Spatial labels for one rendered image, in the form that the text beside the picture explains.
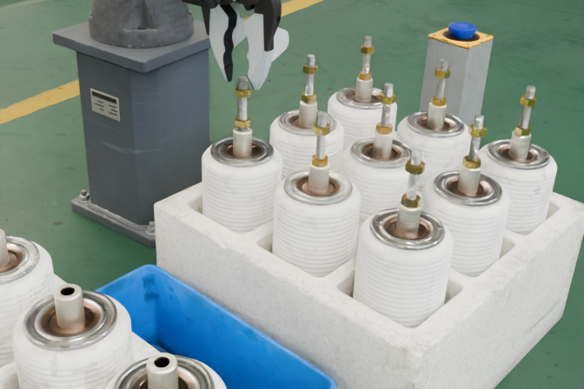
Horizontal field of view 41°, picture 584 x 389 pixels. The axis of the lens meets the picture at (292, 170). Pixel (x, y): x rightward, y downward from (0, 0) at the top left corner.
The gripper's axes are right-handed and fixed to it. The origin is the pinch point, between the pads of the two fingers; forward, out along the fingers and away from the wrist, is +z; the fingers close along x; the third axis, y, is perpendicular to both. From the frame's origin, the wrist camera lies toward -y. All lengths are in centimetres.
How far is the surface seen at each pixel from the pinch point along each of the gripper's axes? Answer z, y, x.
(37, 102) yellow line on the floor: 35, 31, 77
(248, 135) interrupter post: 7.2, 0.5, -1.1
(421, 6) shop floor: 35, 151, 47
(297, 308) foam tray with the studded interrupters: 19.8, -8.9, -15.2
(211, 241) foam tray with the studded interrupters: 17.6, -7.2, -1.9
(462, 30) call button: 2.1, 38.9, -10.4
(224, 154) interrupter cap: 9.7, -1.4, 0.9
